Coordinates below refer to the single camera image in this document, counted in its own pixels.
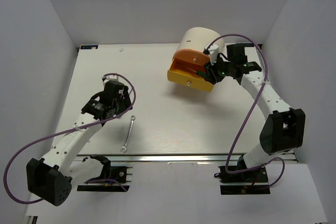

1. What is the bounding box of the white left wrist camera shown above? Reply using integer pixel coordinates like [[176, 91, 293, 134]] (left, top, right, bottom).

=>
[[102, 74, 119, 83]]

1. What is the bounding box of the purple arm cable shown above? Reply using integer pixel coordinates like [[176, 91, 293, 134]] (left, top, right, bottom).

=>
[[202, 34, 286, 188], [6, 72, 137, 205]]

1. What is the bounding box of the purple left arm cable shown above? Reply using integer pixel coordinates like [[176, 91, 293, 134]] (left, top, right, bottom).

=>
[[6, 72, 137, 205]]

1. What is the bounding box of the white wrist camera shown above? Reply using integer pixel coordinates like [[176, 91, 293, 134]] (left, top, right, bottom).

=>
[[203, 44, 220, 65], [102, 74, 119, 83]]

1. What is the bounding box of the cream round drawer cabinet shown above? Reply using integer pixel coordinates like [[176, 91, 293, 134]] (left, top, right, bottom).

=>
[[176, 27, 220, 52]]

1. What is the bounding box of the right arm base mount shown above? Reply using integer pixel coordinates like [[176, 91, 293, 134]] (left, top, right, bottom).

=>
[[214, 166, 270, 195]]

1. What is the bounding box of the orange top drawer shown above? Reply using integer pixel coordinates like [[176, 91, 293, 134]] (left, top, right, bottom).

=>
[[172, 49, 210, 72]]

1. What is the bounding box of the blue label sticker left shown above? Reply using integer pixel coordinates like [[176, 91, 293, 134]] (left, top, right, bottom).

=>
[[80, 45, 98, 50]]

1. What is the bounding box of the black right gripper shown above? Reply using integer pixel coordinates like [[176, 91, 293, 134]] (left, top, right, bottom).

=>
[[203, 54, 233, 85]]

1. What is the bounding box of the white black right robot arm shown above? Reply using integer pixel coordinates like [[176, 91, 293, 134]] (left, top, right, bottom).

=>
[[203, 44, 306, 182]]

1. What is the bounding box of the large green handled screwdriver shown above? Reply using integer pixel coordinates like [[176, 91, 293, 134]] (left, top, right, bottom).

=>
[[188, 68, 206, 79]]

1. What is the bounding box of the silver combination wrench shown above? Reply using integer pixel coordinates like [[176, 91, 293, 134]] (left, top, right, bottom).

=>
[[120, 115, 136, 153]]

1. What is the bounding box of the aluminium table edge rail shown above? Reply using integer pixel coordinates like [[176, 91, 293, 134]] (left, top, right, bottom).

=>
[[74, 151, 298, 163]]

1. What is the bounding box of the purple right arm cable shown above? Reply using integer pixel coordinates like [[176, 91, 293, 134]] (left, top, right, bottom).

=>
[[202, 34, 286, 188]]

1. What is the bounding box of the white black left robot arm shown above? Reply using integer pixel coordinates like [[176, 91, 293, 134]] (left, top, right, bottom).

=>
[[26, 80, 132, 206]]

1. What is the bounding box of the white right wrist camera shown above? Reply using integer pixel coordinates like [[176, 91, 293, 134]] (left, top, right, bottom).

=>
[[203, 44, 220, 65]]

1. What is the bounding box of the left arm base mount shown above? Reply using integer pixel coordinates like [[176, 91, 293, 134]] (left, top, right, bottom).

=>
[[77, 155, 133, 193]]

